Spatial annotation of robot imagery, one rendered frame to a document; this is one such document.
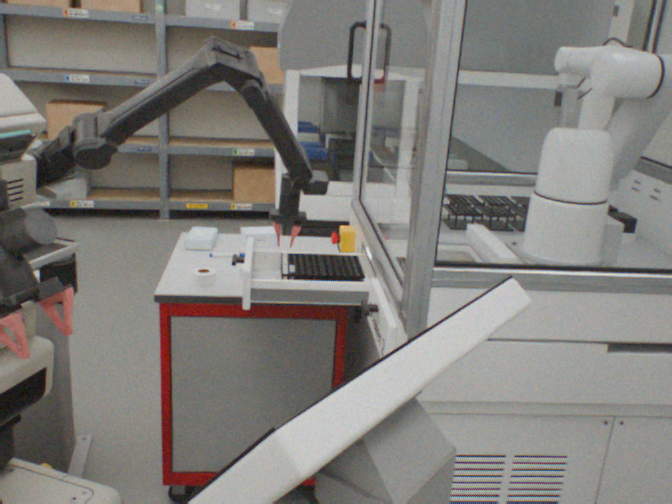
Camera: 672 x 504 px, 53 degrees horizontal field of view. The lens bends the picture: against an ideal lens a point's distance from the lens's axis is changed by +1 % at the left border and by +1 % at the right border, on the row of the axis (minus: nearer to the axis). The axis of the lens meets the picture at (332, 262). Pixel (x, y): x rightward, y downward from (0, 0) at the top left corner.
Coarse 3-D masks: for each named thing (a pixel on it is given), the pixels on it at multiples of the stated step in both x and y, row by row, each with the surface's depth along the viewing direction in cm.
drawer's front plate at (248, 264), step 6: (252, 240) 194; (246, 246) 188; (252, 246) 188; (246, 252) 183; (252, 252) 184; (246, 258) 178; (252, 258) 184; (246, 264) 174; (252, 264) 186; (246, 270) 170; (252, 270) 189; (246, 276) 170; (252, 276) 192; (246, 282) 171; (246, 288) 171; (246, 294) 172; (246, 300) 173; (246, 306) 173
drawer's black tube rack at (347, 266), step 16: (288, 256) 191; (304, 256) 193; (320, 256) 193; (336, 256) 194; (352, 256) 195; (288, 272) 178; (304, 272) 180; (320, 272) 180; (336, 272) 181; (352, 272) 182
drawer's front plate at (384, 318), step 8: (376, 280) 169; (376, 288) 163; (376, 296) 161; (384, 296) 159; (376, 304) 160; (384, 304) 154; (376, 312) 160; (384, 312) 150; (368, 320) 171; (376, 320) 160; (384, 320) 149; (392, 320) 146; (376, 328) 159; (384, 328) 149; (392, 328) 144; (376, 336) 159; (384, 336) 148; (392, 336) 144; (376, 344) 158; (392, 344) 145; (384, 352) 148
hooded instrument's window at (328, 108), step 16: (304, 80) 249; (320, 80) 250; (336, 80) 250; (304, 96) 251; (320, 96) 252; (336, 96) 252; (352, 96) 253; (304, 112) 253; (320, 112) 254; (336, 112) 254; (352, 112) 255; (304, 128) 255; (320, 128) 255; (336, 128) 256; (352, 128) 256; (304, 144) 257; (320, 144) 257; (336, 144) 258; (352, 144) 258; (320, 160) 260; (336, 160) 260; (352, 160) 261; (336, 176) 262; (352, 176) 263
